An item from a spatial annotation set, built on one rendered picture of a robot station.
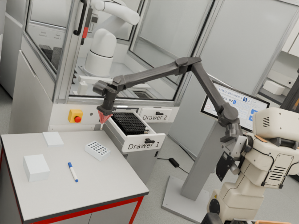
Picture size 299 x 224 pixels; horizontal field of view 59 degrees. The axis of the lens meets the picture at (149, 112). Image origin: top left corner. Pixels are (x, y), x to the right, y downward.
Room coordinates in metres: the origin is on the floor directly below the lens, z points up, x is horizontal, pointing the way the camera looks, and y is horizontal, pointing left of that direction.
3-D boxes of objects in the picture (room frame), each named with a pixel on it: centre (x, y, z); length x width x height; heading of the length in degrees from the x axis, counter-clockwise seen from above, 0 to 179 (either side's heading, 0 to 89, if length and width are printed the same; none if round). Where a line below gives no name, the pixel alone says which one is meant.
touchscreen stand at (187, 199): (2.13, -0.66, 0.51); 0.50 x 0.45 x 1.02; 175
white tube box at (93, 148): (1.28, 0.20, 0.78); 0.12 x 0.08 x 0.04; 69
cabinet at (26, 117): (2.02, 0.47, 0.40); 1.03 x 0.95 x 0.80; 133
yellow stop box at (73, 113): (1.39, 0.41, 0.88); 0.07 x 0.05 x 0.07; 133
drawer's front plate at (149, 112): (1.84, -0.05, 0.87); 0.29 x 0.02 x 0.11; 133
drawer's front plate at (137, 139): (1.40, -0.04, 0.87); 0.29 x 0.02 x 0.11; 133
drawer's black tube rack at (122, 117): (1.54, 0.10, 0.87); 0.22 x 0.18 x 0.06; 43
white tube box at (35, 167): (0.96, 0.41, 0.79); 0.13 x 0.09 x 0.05; 44
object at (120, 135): (1.55, 0.10, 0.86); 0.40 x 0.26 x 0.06; 43
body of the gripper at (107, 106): (1.28, 0.22, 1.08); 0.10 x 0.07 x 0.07; 159
